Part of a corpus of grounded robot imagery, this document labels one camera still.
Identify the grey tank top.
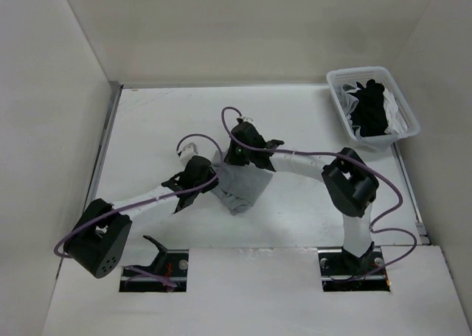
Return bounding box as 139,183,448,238
211,151,273,215

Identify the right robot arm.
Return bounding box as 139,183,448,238
225,119,379,274

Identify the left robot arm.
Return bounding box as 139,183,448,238
58,155,218,287

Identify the black tank top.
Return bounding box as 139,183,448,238
350,80,388,137

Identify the white tank top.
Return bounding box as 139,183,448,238
383,88,408,134

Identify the white plastic basket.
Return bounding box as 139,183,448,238
326,66,420,152

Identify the light grey garment in basket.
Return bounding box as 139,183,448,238
340,83,361,120

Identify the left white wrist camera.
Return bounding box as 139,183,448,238
177,142,198,167

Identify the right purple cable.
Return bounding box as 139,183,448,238
221,106,417,281

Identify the purple cable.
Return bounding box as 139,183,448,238
221,106,417,281
54,132,226,291

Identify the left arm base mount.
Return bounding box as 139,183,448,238
119,235,190,293

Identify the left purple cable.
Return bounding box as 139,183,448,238
54,132,226,291

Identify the metal table edge rail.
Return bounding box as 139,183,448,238
83,81,123,211

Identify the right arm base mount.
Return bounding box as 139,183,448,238
318,248,390,292

